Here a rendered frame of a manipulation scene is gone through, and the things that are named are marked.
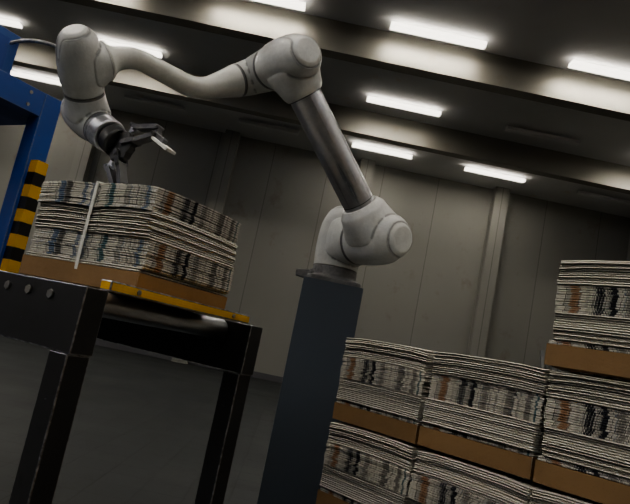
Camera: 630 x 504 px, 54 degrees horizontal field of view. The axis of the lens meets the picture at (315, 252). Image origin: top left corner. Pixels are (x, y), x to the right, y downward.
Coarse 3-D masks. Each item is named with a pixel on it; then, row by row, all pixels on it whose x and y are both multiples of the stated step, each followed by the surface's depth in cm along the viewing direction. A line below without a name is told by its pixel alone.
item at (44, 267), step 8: (24, 256) 139; (32, 256) 138; (24, 264) 139; (32, 264) 137; (40, 264) 136; (48, 264) 134; (56, 264) 133; (64, 264) 132; (24, 272) 138; (32, 272) 137; (40, 272) 135; (48, 272) 134; (56, 272) 133; (64, 272) 131
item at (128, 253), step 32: (128, 192) 127; (160, 192) 124; (128, 224) 125; (160, 224) 124; (192, 224) 134; (224, 224) 142; (96, 256) 129; (128, 256) 125; (160, 256) 124; (192, 256) 133; (224, 256) 142; (224, 288) 143
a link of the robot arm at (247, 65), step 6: (252, 54) 186; (246, 60) 186; (252, 60) 183; (240, 66) 185; (246, 66) 185; (252, 66) 183; (246, 72) 184; (252, 72) 184; (246, 78) 184; (252, 78) 185; (258, 78) 183; (252, 84) 186; (258, 84) 185; (252, 90) 188; (258, 90) 188; (264, 90) 187; (270, 90) 187
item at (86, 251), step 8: (104, 184) 132; (88, 192) 134; (104, 192) 131; (88, 200) 133; (96, 200) 132; (88, 208) 133; (96, 208) 132; (96, 216) 131; (80, 224) 133; (88, 224) 132; (96, 224) 130; (80, 232) 133; (88, 232) 131; (80, 240) 132; (88, 240) 131; (88, 248) 130; (72, 256) 132; (80, 256) 131; (88, 256) 130
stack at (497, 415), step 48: (384, 384) 155; (432, 384) 145; (480, 384) 136; (528, 384) 127; (576, 384) 120; (624, 384) 114; (336, 432) 162; (480, 432) 132; (528, 432) 125; (576, 432) 118; (624, 432) 112; (336, 480) 158; (384, 480) 147; (432, 480) 137; (480, 480) 129; (528, 480) 128; (624, 480) 110
